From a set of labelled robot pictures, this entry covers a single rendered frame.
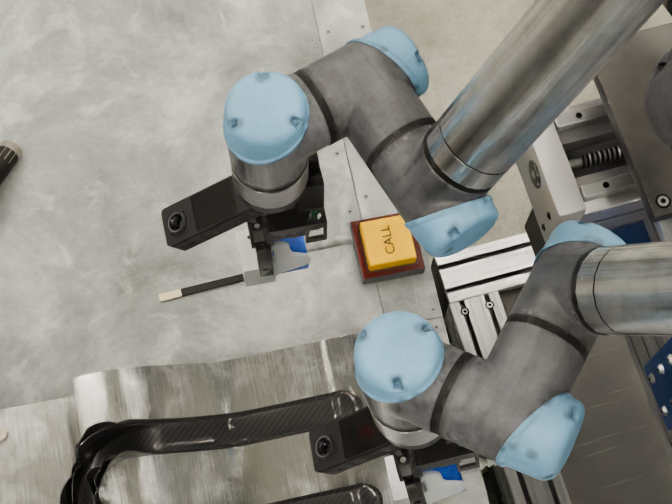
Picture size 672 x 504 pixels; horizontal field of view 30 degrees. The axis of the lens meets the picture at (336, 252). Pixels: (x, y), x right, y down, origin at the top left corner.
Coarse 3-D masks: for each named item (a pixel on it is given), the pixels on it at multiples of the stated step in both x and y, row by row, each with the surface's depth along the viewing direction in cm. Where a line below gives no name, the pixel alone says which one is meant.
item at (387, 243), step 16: (368, 224) 156; (384, 224) 156; (400, 224) 156; (368, 240) 155; (384, 240) 155; (400, 240) 155; (368, 256) 155; (384, 256) 155; (400, 256) 155; (416, 256) 155
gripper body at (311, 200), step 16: (320, 176) 124; (304, 192) 125; (320, 192) 126; (256, 208) 123; (288, 208) 124; (304, 208) 129; (320, 208) 130; (256, 224) 129; (272, 224) 129; (288, 224) 129; (304, 224) 129; (320, 224) 129; (256, 240) 129; (272, 240) 131; (320, 240) 134
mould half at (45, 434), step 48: (96, 384) 138; (144, 384) 139; (192, 384) 142; (240, 384) 144; (288, 384) 144; (336, 384) 143; (48, 432) 144; (0, 480) 142; (48, 480) 142; (144, 480) 135; (192, 480) 137; (240, 480) 140; (288, 480) 140; (336, 480) 140; (384, 480) 140
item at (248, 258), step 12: (240, 240) 142; (276, 240) 144; (288, 240) 144; (300, 240) 144; (324, 240) 145; (336, 240) 145; (348, 240) 145; (240, 252) 142; (252, 252) 142; (300, 252) 143; (252, 264) 141; (252, 276) 143
